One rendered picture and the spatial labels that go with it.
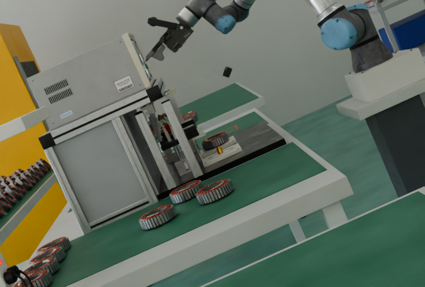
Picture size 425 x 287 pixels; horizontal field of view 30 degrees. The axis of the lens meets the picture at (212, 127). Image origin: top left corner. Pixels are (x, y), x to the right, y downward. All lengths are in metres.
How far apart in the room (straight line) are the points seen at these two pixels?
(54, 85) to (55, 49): 5.46
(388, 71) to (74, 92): 1.11
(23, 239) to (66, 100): 3.90
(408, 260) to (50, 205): 5.41
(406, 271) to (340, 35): 1.62
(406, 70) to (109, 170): 1.10
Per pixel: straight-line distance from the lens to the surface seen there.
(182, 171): 2.89
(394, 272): 1.29
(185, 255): 1.98
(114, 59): 2.82
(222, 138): 3.11
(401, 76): 2.89
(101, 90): 2.83
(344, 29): 2.79
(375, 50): 2.93
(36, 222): 6.61
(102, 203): 2.75
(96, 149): 2.72
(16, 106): 6.50
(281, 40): 8.29
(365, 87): 2.86
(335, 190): 1.99
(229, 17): 3.04
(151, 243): 2.18
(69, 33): 8.28
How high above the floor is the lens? 1.21
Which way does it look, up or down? 6 degrees down
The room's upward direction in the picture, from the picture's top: 24 degrees counter-clockwise
